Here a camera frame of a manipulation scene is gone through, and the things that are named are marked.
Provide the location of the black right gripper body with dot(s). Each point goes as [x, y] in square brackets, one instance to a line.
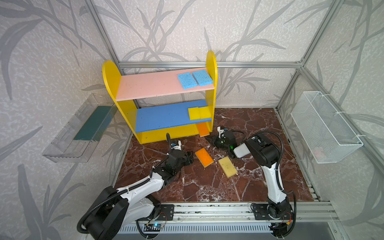
[218, 138]

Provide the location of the pale yellow sponge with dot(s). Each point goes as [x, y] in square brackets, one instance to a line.
[228, 167]

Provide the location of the orange sponge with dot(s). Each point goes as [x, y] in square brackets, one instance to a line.
[203, 129]
[204, 157]

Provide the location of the blue sponge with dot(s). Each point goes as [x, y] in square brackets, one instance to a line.
[187, 80]
[202, 78]

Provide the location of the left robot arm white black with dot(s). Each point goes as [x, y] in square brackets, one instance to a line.
[115, 208]

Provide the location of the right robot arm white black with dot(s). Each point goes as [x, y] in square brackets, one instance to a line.
[266, 148]

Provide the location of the yellow shelf with coloured boards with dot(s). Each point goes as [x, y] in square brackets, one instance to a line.
[155, 104]

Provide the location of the green circuit board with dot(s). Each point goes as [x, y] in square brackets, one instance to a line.
[155, 227]

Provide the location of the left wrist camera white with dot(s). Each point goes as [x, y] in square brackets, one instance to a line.
[176, 145]

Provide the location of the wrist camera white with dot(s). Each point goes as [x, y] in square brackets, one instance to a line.
[176, 145]
[221, 131]

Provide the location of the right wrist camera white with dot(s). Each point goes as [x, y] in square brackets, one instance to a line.
[221, 131]

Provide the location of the white wire mesh basket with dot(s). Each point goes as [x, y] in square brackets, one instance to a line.
[327, 134]

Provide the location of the clear acrylic wall bin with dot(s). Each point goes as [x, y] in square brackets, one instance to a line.
[79, 138]

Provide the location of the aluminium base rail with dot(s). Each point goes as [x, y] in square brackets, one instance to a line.
[240, 212]

